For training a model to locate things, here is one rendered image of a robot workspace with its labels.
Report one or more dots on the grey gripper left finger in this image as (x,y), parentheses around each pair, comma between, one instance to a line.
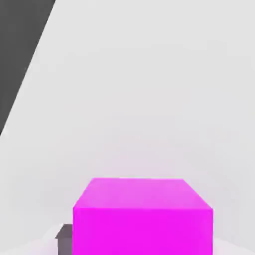
(64,241)

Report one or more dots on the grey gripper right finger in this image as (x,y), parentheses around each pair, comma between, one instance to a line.
(225,249)

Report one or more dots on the small magenta cube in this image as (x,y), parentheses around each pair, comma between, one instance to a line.
(142,229)

